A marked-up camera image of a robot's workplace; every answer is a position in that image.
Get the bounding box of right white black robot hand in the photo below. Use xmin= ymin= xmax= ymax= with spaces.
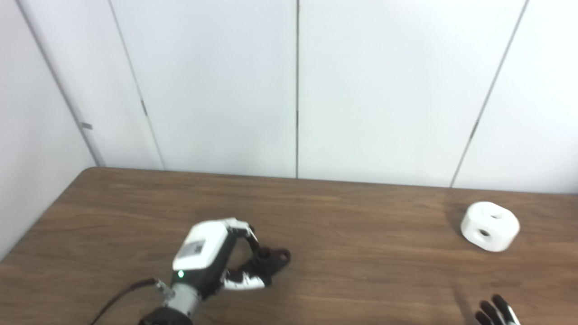
xmin=474 ymin=294 xmax=521 ymax=325

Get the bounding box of black plastic holder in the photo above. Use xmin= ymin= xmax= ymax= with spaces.
xmin=246 ymin=247 xmax=291 ymax=286

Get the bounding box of round white plastic piece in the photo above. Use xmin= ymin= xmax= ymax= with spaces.
xmin=460 ymin=201 xmax=521 ymax=252

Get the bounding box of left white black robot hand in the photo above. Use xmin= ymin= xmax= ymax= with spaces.
xmin=172 ymin=218 xmax=267 ymax=301

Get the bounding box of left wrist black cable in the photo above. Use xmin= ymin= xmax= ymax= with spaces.
xmin=90 ymin=279 xmax=174 ymax=325

